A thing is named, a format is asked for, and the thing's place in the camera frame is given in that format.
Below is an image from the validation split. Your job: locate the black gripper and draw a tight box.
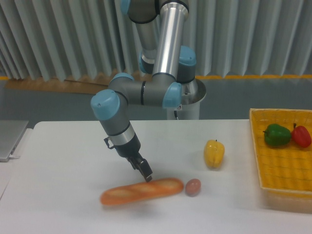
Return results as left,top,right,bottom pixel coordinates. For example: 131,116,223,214
115,136,153,182

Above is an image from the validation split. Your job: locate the orange baguette bread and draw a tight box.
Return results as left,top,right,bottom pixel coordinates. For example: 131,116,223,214
100,178,184,206

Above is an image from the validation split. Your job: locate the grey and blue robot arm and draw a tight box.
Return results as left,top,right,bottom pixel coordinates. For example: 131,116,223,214
91,0,196,181

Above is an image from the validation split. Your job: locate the brown egg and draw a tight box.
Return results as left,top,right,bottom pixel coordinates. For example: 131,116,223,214
185,178,201,196

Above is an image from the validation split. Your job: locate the yellow bell pepper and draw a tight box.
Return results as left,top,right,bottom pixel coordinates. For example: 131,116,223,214
203,140,225,168

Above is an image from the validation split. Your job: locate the brown cardboard sheet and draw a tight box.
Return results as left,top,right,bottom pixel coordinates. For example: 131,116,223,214
5,69,117,94

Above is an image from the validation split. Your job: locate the grey laptop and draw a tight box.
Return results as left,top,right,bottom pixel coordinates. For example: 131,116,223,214
0,120,28,162

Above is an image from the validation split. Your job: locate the green bell pepper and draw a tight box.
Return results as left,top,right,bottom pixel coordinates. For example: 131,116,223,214
263,123,292,146

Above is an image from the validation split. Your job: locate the yellow woven basket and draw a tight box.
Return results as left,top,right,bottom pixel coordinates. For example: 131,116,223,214
249,108,312,198

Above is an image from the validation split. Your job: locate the red bell pepper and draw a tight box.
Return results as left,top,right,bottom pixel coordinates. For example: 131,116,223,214
291,123,312,148

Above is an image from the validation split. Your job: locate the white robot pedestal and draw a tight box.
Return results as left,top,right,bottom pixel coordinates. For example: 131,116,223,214
166,78,207,120

